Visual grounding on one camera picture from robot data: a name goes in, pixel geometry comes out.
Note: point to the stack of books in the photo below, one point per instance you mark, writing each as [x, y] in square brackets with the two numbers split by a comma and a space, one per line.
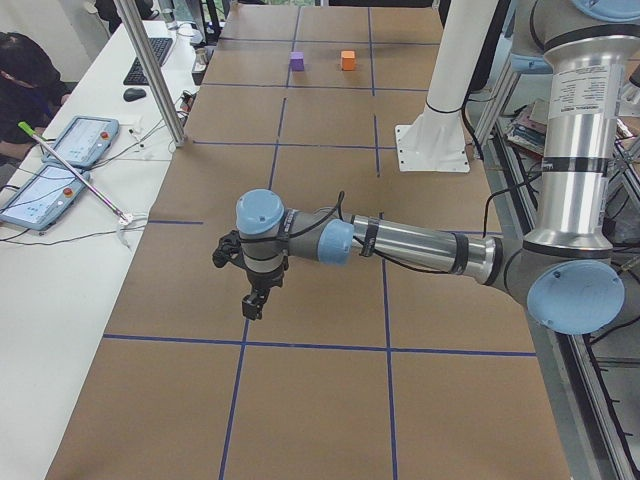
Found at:
[527, 130]

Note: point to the aluminium frame post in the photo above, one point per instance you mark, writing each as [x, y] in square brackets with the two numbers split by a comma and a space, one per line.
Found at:
[133, 24]

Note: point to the purple foam block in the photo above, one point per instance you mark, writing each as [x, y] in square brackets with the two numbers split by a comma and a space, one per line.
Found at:
[297, 62]

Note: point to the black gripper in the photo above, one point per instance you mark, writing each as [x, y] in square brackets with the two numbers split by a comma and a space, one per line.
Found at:
[264, 281]

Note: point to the lower teach pendant tablet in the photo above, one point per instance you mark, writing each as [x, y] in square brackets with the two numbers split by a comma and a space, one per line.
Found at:
[42, 200]

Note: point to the person in black clothes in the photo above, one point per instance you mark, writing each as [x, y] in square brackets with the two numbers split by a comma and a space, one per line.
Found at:
[31, 87]

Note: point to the teach pendant tablet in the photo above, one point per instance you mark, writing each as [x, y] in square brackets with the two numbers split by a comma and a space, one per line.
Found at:
[85, 140]
[42, 200]

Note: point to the metal cup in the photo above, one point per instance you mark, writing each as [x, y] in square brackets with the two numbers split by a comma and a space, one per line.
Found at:
[201, 60]

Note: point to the black computer mouse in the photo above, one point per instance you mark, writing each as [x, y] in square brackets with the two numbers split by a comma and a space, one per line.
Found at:
[133, 94]

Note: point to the metal rod green tip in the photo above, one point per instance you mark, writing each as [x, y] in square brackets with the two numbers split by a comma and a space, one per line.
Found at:
[125, 219]

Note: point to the white camera mast base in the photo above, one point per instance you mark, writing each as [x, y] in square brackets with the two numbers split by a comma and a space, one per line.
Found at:
[435, 141]

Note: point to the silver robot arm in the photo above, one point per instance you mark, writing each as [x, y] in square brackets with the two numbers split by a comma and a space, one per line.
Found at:
[560, 272]

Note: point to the upper teach pendant tablet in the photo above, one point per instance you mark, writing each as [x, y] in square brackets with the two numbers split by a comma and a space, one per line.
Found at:
[85, 140]

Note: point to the orange foam block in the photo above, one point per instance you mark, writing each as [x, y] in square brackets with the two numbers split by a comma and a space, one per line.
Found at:
[348, 60]

